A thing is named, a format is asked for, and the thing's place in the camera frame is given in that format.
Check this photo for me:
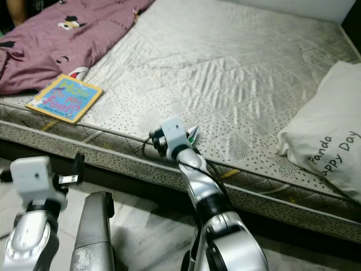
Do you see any white printed pillow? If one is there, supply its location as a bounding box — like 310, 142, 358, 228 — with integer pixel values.
278, 61, 361, 204

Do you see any colourful children's picture book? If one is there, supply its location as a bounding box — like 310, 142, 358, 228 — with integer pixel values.
26, 73, 104, 124

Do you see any white grey quilted mattress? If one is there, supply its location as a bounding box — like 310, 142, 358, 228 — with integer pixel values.
0, 0, 361, 226

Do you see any purple cartoon mouse blanket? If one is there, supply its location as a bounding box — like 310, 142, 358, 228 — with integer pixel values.
0, 0, 156, 97

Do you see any silver robot right leg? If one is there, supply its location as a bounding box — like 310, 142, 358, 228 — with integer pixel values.
179, 226, 209, 271

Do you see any black bed frame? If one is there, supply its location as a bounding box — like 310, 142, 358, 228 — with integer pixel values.
0, 138, 361, 249

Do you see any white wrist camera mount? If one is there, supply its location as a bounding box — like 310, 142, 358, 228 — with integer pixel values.
10, 156, 68, 212
159, 116, 190, 159

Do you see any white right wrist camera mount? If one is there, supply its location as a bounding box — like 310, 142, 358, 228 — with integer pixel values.
159, 116, 190, 159

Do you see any silver robot leg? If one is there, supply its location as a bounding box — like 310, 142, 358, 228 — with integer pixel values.
179, 226, 209, 271
71, 191, 116, 271

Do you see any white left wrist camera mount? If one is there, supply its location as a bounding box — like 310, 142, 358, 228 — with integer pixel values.
10, 156, 68, 212

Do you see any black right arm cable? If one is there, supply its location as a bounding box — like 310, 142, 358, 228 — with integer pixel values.
149, 129, 232, 204

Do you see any small green white object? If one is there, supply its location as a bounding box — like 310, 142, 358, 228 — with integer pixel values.
186, 125, 202, 143

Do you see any silver robot left leg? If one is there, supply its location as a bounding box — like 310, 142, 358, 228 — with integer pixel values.
71, 191, 116, 271

